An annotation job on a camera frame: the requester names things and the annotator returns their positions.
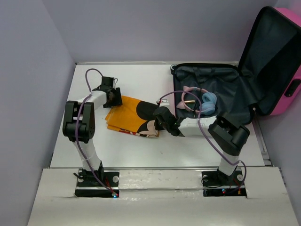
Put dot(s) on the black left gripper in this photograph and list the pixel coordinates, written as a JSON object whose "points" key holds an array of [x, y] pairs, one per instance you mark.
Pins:
{"points": [[118, 101]]}

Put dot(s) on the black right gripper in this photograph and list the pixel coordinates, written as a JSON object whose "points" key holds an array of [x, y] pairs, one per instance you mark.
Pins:
{"points": [[158, 127]]}

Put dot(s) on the orange cartoon mouse cloth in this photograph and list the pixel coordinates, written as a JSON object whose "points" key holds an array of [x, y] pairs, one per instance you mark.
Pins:
{"points": [[134, 117]]}

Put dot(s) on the pink blue cat-ear headphones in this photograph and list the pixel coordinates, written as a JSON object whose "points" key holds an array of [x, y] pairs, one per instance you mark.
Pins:
{"points": [[207, 106]]}

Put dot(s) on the pink suitcase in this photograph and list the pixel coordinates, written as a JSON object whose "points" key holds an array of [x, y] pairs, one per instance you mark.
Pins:
{"points": [[268, 76]]}

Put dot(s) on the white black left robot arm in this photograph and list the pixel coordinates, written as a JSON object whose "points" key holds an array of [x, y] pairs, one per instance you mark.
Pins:
{"points": [[79, 123]]}

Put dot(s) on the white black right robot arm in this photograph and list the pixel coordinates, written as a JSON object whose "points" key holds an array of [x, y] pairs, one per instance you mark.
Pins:
{"points": [[224, 133]]}

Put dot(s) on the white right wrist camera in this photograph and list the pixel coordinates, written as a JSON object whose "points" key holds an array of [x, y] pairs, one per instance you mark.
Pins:
{"points": [[164, 102]]}

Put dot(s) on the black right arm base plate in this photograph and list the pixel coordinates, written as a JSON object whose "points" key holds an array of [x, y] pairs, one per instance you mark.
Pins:
{"points": [[215, 184]]}

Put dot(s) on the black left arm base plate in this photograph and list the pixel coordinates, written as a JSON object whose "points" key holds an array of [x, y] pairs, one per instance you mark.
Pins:
{"points": [[88, 187]]}

